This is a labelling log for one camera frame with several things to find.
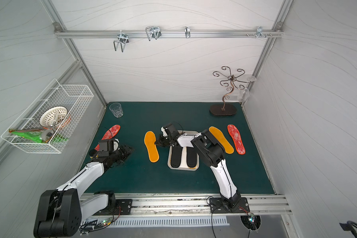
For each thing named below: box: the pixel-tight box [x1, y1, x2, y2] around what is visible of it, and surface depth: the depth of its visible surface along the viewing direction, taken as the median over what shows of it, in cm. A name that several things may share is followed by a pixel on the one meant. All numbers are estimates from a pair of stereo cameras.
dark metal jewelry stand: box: [209, 65, 253, 116], surface depth 100 cm
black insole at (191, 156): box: [186, 146, 198, 168], surface depth 90 cm
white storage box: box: [167, 129, 202, 172], surface depth 88 cm
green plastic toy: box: [8, 128, 69, 144], surface depth 56 cm
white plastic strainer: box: [39, 106, 68, 127], surface depth 67 cm
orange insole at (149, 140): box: [143, 130, 160, 163], surface depth 97 cm
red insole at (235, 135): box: [227, 124, 246, 155], surface depth 101 cm
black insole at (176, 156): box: [170, 145, 183, 169], surface depth 90 cm
